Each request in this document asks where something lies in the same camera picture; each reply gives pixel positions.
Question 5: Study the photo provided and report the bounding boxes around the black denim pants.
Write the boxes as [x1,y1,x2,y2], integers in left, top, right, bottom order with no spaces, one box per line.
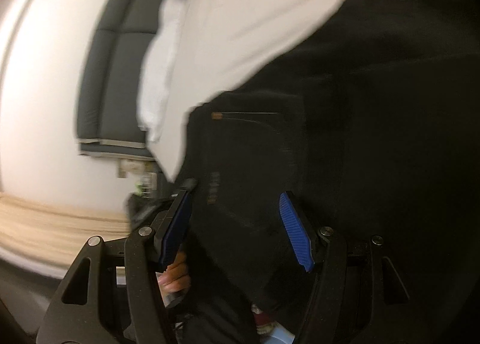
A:
[176,0,479,343]

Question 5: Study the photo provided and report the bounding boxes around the person's left hand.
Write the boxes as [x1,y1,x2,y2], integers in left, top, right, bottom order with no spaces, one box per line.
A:
[157,251,191,296]

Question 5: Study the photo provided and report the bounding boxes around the light blue plastic stool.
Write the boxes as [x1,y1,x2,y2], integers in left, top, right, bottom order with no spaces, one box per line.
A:
[260,325,295,344]

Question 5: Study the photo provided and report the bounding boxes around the grey upholstered headboard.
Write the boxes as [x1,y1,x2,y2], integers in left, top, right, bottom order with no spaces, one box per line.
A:
[76,0,163,162]

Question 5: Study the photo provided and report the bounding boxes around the white bed sheet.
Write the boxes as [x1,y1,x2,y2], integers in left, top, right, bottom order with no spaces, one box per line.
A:
[137,0,344,181]

